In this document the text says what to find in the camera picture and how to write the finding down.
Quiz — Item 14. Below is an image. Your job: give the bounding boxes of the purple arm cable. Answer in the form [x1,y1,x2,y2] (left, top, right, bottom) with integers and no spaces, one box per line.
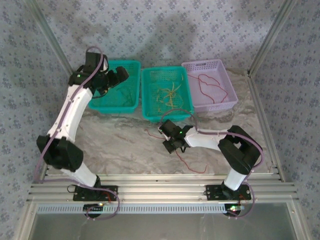
[33,46,121,221]
[159,108,266,220]

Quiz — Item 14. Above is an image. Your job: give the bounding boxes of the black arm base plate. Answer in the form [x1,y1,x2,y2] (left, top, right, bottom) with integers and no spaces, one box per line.
[73,184,119,202]
[205,184,252,201]

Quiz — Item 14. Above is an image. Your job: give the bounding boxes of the thin red wire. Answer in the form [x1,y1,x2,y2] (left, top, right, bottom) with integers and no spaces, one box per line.
[186,72,229,105]
[144,128,166,140]
[175,149,209,175]

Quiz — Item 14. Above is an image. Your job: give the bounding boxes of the aluminium frame post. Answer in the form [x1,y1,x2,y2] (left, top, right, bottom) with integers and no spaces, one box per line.
[24,0,76,77]
[247,0,299,77]

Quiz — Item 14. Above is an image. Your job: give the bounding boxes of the grey metal panel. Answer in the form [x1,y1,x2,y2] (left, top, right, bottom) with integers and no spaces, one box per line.
[32,209,298,240]

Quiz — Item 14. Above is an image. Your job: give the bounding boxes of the aluminium frame leg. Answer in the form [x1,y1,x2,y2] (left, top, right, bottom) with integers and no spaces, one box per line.
[287,199,310,240]
[14,202,38,240]

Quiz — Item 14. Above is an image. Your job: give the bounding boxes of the small controller circuit board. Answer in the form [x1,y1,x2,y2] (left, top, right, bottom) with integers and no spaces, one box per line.
[224,203,245,216]
[83,203,105,214]

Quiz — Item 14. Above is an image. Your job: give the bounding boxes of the aluminium table side rail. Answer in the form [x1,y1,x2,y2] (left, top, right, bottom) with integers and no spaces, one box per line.
[37,73,76,177]
[248,73,286,181]

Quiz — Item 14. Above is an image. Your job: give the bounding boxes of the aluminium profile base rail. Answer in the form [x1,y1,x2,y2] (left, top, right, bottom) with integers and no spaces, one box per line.
[26,173,300,204]

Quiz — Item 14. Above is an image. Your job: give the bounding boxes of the slotted grey cable duct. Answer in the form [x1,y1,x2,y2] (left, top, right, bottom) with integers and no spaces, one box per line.
[36,202,242,215]

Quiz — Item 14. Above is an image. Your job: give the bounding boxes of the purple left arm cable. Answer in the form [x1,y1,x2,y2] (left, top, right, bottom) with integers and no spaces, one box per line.
[33,46,121,221]

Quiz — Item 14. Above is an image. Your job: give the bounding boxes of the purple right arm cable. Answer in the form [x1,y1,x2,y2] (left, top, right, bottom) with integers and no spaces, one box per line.
[159,108,266,220]

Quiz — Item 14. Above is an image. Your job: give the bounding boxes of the teal plastic mesh basket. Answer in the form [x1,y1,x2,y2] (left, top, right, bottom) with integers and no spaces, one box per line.
[141,66,195,123]
[87,59,142,115]

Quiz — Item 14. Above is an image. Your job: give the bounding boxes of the lilac plastic mesh basket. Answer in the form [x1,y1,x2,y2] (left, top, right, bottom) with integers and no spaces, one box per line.
[181,59,239,113]

